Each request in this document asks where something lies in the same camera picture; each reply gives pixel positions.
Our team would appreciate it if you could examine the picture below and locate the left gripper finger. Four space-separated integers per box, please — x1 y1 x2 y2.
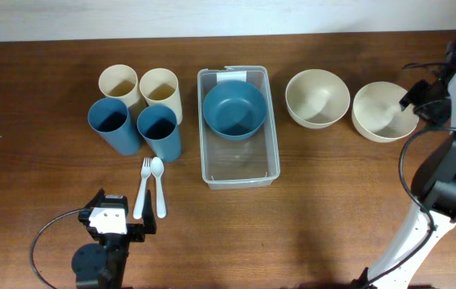
84 189 104 209
142 189 157 234

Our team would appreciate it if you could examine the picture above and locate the cream bowl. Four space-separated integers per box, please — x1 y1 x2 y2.
352 81 419 143
285 69 351 129

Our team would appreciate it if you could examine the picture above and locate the blue cup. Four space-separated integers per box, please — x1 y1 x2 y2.
136 105 181 162
88 98 141 156

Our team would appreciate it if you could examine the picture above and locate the blue bowl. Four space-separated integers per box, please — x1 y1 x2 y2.
202 80 267 140

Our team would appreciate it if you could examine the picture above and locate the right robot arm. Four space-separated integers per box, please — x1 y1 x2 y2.
351 39 456 288

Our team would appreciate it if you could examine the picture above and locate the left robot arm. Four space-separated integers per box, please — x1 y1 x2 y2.
71 189 157 288

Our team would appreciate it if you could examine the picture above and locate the clear plastic container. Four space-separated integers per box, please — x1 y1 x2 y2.
197 66 280 189

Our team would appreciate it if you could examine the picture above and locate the white plastic fork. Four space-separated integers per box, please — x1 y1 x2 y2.
132 157 151 219

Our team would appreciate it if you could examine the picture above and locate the white plastic spoon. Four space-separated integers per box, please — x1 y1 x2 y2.
150 157 167 218

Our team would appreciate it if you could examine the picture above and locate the cream cup back left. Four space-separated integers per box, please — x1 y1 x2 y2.
98 64 146 123

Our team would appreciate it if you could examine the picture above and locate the cream cup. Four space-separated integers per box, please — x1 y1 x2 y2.
98 64 146 123
139 68 183 124

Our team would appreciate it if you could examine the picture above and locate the cream cup back right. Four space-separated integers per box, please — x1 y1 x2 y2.
139 68 183 124

